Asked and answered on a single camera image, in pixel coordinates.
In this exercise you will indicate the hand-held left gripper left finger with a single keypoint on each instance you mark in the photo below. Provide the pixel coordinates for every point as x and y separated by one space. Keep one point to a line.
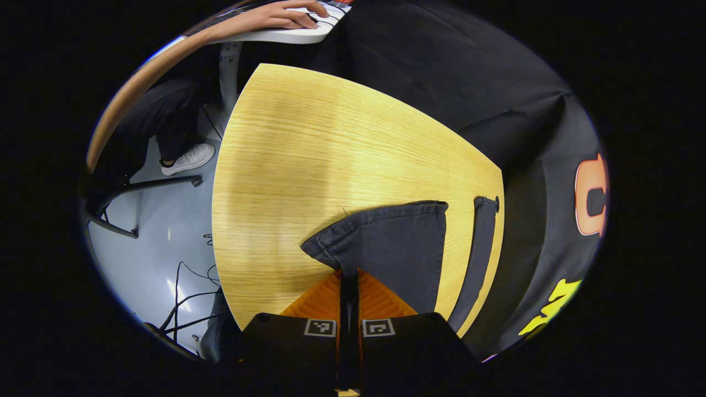
287 353

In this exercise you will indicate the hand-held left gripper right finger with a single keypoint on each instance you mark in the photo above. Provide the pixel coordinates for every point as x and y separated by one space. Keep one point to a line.
413 353

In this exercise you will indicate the black jeans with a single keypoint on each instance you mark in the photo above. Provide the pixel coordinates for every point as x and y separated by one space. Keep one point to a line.
391 248

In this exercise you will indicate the black chair base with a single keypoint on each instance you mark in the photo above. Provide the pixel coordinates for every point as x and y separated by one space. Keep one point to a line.
143 184

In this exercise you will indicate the black backdrop cloth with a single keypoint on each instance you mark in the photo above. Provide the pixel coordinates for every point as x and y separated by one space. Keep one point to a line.
441 66

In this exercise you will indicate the white desk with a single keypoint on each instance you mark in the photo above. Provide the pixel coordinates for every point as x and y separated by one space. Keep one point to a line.
276 36

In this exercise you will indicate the keyboard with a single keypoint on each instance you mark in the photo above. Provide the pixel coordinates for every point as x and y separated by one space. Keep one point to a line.
331 15

